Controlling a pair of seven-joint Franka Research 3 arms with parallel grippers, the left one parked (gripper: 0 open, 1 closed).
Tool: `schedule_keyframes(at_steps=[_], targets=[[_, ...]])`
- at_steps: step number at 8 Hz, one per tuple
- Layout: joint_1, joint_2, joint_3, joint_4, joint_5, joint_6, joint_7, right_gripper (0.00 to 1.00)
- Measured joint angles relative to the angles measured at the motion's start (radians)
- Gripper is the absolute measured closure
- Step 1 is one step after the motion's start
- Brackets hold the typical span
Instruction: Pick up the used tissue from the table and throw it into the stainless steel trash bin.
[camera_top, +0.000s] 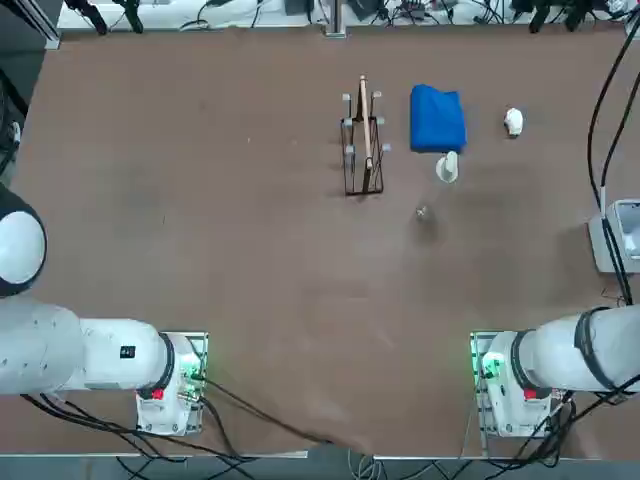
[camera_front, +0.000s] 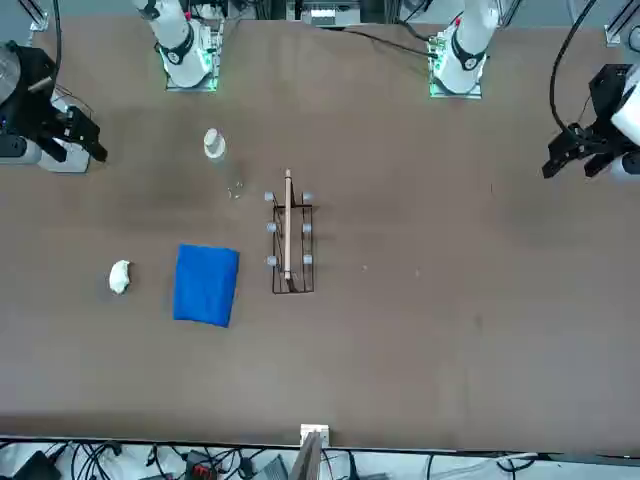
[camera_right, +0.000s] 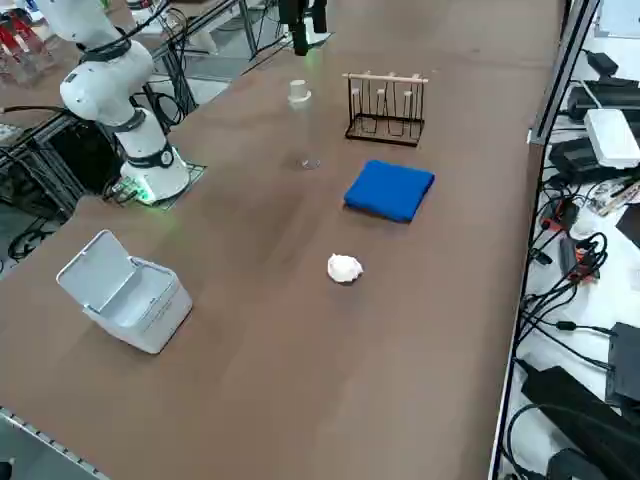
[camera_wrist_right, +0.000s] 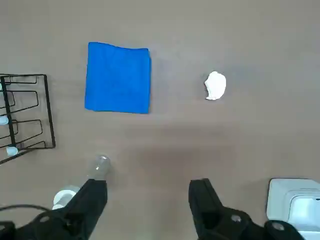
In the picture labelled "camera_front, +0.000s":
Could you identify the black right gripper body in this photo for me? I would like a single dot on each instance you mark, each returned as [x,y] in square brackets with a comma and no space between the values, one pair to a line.
[30,100]

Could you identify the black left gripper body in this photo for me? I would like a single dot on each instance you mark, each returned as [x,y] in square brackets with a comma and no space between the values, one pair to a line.
[610,92]

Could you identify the white tissue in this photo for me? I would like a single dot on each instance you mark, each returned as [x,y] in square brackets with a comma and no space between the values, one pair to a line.
[120,277]

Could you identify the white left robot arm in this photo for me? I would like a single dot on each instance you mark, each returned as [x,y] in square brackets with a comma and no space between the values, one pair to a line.
[470,40]

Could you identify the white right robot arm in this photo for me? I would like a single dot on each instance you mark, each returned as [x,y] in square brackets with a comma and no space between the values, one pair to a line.
[177,40]

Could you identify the clear bottle with white cap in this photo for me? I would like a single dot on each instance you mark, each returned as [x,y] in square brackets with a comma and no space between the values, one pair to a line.
[215,143]

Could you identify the folded blue cloth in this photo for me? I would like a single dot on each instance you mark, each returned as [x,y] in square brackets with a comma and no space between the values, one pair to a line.
[206,285]

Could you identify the black power adapter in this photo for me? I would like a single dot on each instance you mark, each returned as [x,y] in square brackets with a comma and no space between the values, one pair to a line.
[35,467]

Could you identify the red and black connector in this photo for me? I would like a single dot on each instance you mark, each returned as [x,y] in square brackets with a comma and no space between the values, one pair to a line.
[201,469]

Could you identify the aluminium frame profile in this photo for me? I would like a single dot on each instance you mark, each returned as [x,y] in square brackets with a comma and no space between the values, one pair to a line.
[37,15]
[615,30]

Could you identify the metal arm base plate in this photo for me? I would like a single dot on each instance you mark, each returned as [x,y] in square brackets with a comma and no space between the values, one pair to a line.
[192,89]
[455,95]

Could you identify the aluminium camera post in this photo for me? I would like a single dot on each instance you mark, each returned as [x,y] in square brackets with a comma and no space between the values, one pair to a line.
[314,434]

